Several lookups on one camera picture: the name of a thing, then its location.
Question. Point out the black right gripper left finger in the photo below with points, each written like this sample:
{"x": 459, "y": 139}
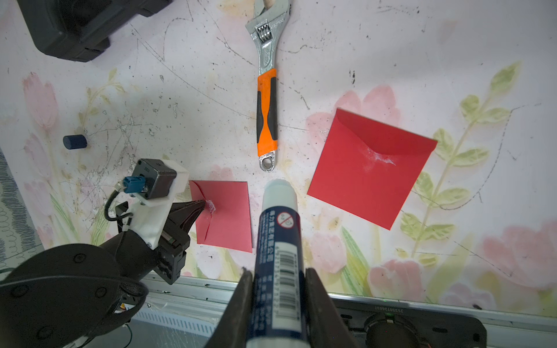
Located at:
{"x": 231, "y": 331}

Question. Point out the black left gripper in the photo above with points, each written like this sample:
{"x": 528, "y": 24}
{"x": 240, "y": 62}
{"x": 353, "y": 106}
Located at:
{"x": 175, "y": 239}

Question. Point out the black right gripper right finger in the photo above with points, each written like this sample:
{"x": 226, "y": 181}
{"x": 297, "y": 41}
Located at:
{"x": 326, "y": 327}

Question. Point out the red envelope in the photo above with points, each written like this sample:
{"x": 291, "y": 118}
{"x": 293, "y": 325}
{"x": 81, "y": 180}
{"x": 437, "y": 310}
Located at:
{"x": 368, "y": 168}
{"x": 225, "y": 221}

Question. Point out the white blue glue stick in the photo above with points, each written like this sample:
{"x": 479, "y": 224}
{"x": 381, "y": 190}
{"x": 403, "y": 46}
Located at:
{"x": 278, "y": 316}

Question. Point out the dark blue glue cap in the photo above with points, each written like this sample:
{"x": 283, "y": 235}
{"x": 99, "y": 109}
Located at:
{"x": 72, "y": 142}

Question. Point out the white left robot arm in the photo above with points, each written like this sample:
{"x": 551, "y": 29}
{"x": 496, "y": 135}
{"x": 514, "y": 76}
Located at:
{"x": 81, "y": 290}

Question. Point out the silver adjustable wrench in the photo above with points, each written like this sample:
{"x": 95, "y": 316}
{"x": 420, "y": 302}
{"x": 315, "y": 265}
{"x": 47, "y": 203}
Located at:
{"x": 265, "y": 29}

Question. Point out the black plastic tool case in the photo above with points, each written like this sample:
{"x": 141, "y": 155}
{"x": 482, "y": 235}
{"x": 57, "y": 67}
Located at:
{"x": 80, "y": 30}

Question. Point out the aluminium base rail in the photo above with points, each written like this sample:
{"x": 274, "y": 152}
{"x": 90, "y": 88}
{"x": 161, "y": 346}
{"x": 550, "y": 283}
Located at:
{"x": 196, "y": 306}

